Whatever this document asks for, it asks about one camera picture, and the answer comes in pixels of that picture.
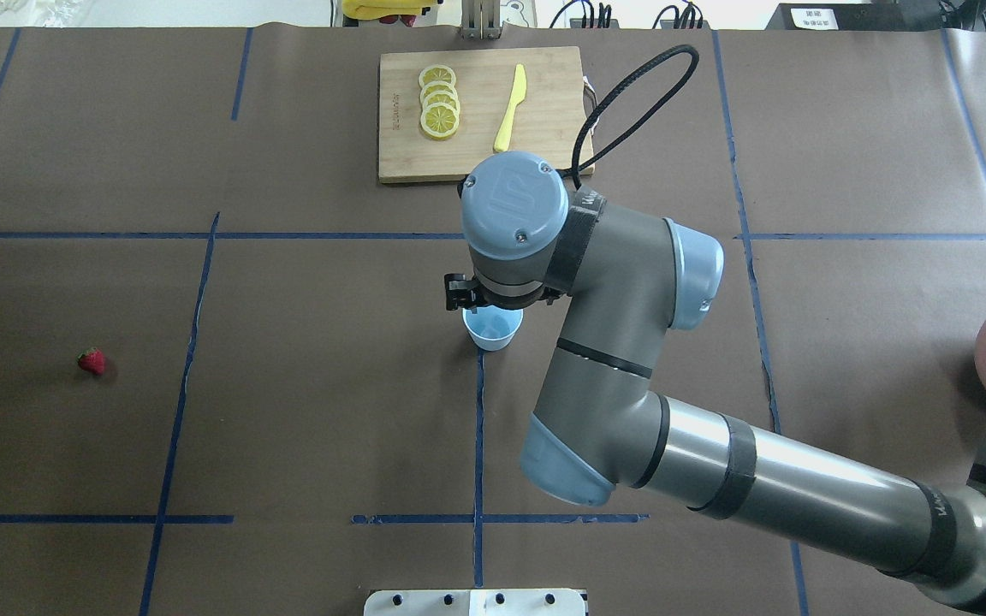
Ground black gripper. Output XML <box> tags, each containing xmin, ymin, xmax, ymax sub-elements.
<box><xmin>443</xmin><ymin>273</ymin><xmax>564</xmax><ymax>311</ymax></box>

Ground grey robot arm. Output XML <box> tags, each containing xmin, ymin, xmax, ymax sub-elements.
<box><xmin>445</xmin><ymin>152</ymin><xmax>986</xmax><ymax>615</ymax></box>

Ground light blue plastic cup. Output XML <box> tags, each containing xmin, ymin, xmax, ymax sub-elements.
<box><xmin>462</xmin><ymin>305</ymin><xmax>524</xmax><ymax>352</ymax></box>

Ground yellow plastic knife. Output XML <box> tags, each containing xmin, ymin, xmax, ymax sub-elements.
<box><xmin>493</xmin><ymin>63</ymin><xmax>528</xmax><ymax>153</ymax></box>

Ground lemon slice four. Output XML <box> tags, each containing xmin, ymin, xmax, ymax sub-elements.
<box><xmin>419</xmin><ymin>116</ymin><xmax>460</xmax><ymax>140</ymax></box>

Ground wooden cutting board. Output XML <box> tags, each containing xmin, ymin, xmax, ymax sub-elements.
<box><xmin>378</xmin><ymin>46</ymin><xmax>586</xmax><ymax>184</ymax></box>

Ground lemon slice three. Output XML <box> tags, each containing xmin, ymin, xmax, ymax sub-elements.
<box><xmin>421</xmin><ymin>102</ymin><xmax>460</xmax><ymax>122</ymax></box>

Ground lemon slice two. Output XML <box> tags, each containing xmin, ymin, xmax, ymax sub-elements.
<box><xmin>421</xmin><ymin>80</ymin><xmax>459</xmax><ymax>108</ymax></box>

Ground lemon slice one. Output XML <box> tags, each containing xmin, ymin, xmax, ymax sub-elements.
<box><xmin>418</xmin><ymin>65</ymin><xmax>457</xmax><ymax>89</ymax></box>

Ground yellow cloth bag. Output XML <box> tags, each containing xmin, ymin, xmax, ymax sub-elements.
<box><xmin>341</xmin><ymin>1</ymin><xmax>442</xmax><ymax>27</ymax></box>

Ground red strawberry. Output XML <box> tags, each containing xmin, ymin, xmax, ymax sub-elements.
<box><xmin>77</xmin><ymin>346</ymin><xmax>106</xmax><ymax>376</ymax></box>

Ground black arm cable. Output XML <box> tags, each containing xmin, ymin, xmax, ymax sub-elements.
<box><xmin>572</xmin><ymin>44</ymin><xmax>700</xmax><ymax>189</ymax></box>

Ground aluminium frame post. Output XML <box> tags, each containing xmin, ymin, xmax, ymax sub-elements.
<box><xmin>460</xmin><ymin>0</ymin><xmax>503</xmax><ymax>40</ymax></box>

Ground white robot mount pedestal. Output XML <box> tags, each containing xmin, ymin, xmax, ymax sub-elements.
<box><xmin>363</xmin><ymin>588</ymin><xmax>590</xmax><ymax>615</ymax></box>

